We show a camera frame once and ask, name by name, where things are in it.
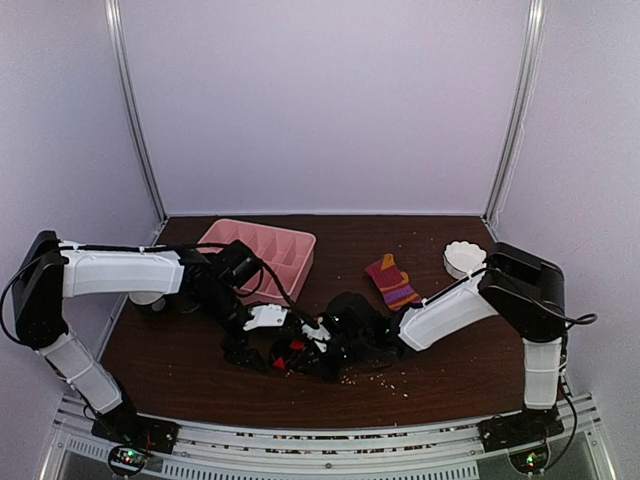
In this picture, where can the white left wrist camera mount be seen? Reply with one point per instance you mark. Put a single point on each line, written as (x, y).
(266, 316)

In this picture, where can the white scalloped ceramic bowl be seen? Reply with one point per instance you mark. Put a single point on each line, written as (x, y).
(462, 257)

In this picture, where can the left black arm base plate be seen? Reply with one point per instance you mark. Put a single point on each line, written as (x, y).
(148, 434)

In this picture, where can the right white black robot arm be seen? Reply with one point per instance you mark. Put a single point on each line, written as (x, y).
(525, 290)

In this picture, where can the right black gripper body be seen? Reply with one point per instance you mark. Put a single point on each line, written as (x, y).
(332, 374)

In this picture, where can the black argyle red orange sock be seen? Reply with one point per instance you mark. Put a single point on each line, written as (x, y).
(290, 355)

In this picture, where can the right aluminium frame post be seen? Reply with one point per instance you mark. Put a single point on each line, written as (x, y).
(515, 127)

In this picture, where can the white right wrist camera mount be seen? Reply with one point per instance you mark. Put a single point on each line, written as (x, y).
(316, 332)

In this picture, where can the pink divided organizer tray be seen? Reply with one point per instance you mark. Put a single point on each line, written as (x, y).
(289, 253)

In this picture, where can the left aluminium frame post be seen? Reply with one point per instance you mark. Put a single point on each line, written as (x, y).
(118, 41)

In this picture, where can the small white round container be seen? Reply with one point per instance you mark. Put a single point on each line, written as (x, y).
(148, 303)

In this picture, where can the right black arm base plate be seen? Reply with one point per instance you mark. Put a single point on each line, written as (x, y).
(516, 429)

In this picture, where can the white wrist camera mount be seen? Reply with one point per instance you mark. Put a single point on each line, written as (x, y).
(266, 316)
(316, 332)

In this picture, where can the maroon orange purple striped sock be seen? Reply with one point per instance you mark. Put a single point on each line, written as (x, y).
(392, 283)

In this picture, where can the aluminium frame post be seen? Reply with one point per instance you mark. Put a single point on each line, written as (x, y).
(118, 41)
(515, 127)

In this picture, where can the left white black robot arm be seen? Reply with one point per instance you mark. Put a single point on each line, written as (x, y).
(210, 274)

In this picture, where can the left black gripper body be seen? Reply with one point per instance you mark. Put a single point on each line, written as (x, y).
(230, 343)

